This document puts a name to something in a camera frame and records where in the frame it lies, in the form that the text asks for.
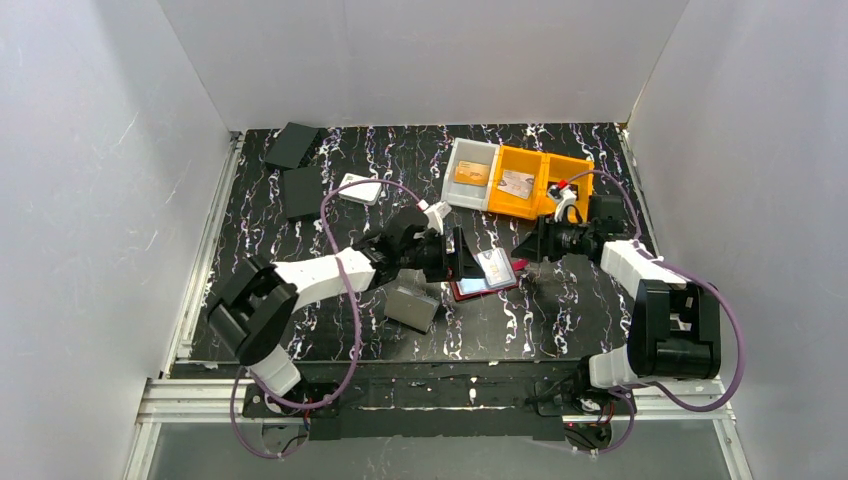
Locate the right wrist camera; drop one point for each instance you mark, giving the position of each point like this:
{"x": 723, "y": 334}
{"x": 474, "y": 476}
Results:
{"x": 565, "y": 196}

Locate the white plastic bin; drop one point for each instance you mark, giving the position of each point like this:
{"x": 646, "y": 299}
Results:
{"x": 467, "y": 196}

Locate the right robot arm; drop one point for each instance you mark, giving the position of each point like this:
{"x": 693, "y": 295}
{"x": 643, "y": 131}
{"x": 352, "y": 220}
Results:
{"x": 675, "y": 331}

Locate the black box far corner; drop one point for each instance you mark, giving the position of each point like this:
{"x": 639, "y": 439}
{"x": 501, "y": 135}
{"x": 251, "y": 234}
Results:
{"x": 294, "y": 146}

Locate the red leather card holder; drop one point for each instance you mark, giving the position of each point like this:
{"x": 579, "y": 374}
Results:
{"x": 469, "y": 288}

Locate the black box near device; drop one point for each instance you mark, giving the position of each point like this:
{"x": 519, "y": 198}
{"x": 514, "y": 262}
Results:
{"x": 302, "y": 193}

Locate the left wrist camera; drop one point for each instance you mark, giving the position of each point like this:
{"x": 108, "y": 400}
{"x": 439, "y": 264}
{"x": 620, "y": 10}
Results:
{"x": 435, "y": 214}

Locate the yellow plastic bin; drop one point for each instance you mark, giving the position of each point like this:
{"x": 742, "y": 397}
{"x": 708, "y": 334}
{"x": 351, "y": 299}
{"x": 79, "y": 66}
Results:
{"x": 517, "y": 159}
{"x": 563, "y": 168}

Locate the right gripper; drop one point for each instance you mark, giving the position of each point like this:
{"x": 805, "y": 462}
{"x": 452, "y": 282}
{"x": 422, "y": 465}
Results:
{"x": 544, "y": 238}

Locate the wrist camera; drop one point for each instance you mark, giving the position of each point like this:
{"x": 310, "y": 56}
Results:
{"x": 565, "y": 196}
{"x": 435, "y": 214}

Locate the aluminium frame rail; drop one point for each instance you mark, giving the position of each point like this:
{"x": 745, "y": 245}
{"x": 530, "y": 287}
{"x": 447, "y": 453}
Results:
{"x": 208, "y": 401}

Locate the white square device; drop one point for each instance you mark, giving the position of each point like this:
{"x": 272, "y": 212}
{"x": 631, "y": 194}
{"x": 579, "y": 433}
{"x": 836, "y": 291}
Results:
{"x": 355, "y": 188}

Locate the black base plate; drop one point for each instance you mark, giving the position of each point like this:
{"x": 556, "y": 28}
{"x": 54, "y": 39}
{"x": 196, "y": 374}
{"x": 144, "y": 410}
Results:
{"x": 521, "y": 398}

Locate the silver metal card case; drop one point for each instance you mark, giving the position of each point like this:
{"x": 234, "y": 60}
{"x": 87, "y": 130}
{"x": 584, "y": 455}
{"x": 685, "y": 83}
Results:
{"x": 411, "y": 308}

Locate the yellow right plastic bin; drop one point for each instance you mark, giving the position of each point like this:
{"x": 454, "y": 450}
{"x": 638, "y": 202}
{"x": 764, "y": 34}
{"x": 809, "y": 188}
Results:
{"x": 563, "y": 168}

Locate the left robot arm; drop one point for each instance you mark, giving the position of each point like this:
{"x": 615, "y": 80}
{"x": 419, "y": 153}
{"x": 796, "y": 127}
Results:
{"x": 251, "y": 312}

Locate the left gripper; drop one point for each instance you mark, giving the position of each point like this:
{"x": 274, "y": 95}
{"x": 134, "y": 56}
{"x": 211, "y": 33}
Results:
{"x": 454, "y": 252}

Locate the yellow middle plastic bin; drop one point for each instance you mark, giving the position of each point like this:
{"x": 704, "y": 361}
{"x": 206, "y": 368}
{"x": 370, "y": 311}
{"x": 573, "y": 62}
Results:
{"x": 517, "y": 159}

